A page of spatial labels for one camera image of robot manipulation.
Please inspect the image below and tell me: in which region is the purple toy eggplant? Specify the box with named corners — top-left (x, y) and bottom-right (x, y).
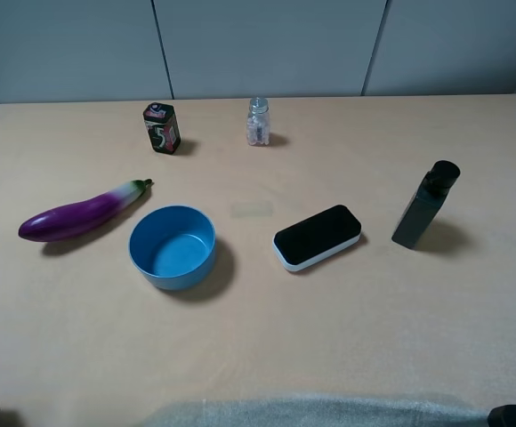
top-left (18, 179), bottom-right (153, 243)

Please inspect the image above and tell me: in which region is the black and white eraser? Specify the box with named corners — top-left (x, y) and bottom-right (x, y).
top-left (272, 205), bottom-right (362, 272)

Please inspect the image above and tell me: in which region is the clear glass bottle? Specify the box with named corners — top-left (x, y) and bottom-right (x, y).
top-left (246, 97), bottom-right (270, 146)

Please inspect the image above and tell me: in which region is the blue plastic bowl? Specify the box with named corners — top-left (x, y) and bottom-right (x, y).
top-left (128, 205), bottom-right (216, 291)

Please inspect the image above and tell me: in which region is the black gum tin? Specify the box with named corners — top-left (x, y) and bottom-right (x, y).
top-left (142, 102), bottom-right (181, 155)

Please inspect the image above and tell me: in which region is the dark pump bottle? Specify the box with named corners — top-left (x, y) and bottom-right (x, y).
top-left (391, 160), bottom-right (461, 249)

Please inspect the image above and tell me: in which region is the grey cloth at bottom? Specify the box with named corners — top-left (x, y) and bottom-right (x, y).
top-left (140, 394), bottom-right (488, 426)

